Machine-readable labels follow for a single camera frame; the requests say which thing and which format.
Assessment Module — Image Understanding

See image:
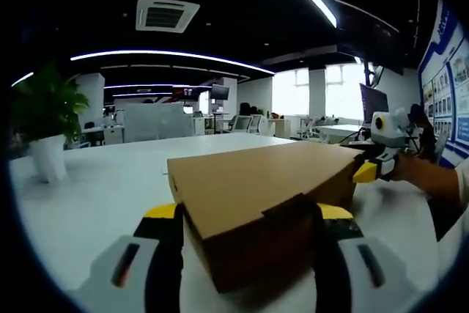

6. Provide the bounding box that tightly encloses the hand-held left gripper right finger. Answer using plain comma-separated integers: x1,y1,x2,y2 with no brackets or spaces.
311,202,410,313

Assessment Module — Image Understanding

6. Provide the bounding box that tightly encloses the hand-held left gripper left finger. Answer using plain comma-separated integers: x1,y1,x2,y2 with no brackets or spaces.
78,202,184,313

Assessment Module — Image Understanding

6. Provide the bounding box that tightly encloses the brown cardboard shoe box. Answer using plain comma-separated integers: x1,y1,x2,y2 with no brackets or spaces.
167,140,366,294

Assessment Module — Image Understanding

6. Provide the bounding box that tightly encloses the person's right hand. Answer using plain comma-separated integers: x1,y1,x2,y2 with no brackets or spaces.
393,152,429,186

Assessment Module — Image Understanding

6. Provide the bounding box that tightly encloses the desk monitor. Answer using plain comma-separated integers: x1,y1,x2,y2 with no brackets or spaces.
359,83,390,124

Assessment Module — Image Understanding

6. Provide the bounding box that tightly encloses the person in white shirt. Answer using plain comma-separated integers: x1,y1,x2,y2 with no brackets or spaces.
435,158,469,279

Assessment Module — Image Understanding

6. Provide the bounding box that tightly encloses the white partition board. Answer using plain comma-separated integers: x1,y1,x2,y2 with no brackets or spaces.
123,102,195,144

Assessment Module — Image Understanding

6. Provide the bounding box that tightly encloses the dark hanging monitor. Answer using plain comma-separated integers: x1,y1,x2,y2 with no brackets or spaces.
210,84,232,102

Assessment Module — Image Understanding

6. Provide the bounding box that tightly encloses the green plant in white pot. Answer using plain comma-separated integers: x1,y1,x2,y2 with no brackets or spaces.
10,65,91,184

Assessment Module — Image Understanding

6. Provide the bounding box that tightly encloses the thin curved ceiling light strip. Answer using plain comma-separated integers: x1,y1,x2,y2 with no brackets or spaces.
70,50,276,74

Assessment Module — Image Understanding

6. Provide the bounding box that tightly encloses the short ceiling light strip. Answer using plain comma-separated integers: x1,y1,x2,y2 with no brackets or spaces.
10,70,35,88

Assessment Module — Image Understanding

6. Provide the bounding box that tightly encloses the white ceiling air vent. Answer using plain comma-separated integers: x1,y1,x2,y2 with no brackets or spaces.
135,0,201,34

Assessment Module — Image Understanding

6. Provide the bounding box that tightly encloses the blue white wall poster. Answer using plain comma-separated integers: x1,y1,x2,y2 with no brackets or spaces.
417,0,469,168

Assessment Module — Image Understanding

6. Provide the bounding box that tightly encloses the red wall screen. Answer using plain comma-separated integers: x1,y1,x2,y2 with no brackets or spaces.
171,85,202,103

